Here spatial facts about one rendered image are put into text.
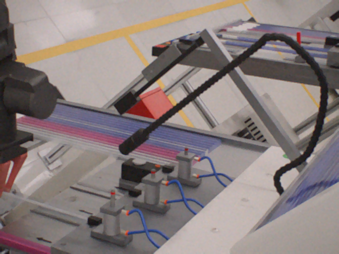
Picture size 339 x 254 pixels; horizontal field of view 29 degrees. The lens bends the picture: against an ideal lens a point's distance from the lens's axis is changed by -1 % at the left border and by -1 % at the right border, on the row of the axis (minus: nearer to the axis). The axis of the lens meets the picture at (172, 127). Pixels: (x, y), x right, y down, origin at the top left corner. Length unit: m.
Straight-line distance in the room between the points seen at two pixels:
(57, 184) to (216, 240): 1.37
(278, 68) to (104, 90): 1.22
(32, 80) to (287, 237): 0.49
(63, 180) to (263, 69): 0.74
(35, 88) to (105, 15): 2.63
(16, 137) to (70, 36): 2.20
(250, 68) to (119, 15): 1.63
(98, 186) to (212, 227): 0.35
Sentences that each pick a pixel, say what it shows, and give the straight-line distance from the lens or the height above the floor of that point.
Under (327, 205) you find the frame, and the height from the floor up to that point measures 1.50.
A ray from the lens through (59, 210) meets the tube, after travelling 1.04.
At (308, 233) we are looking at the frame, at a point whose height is 1.47.
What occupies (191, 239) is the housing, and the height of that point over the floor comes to 1.27.
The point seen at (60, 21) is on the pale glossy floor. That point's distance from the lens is 3.27.
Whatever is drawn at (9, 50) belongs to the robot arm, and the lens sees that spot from 1.03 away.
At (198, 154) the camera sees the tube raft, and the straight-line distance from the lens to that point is 1.29.
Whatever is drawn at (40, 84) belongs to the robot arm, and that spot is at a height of 1.15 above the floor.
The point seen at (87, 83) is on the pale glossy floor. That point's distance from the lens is 3.10.
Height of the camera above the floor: 1.74
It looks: 31 degrees down
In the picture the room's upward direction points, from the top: 53 degrees clockwise
